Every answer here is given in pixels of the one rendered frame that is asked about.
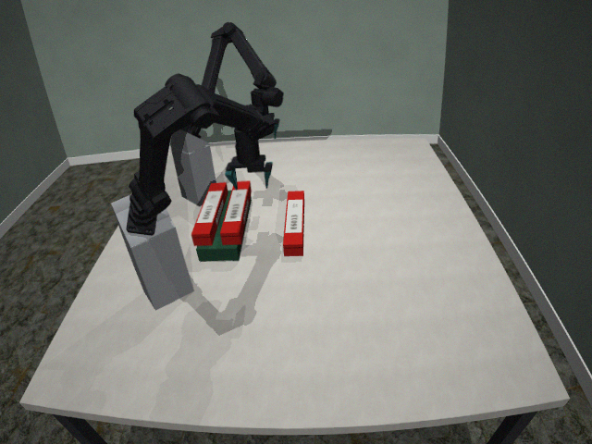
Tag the white welding electrode box with red edges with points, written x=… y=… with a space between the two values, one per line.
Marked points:
x=235 y=217

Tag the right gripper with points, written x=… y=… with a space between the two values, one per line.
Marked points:
x=248 y=158

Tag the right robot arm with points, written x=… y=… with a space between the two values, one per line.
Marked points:
x=190 y=106

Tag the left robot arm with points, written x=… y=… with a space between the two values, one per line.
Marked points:
x=268 y=96

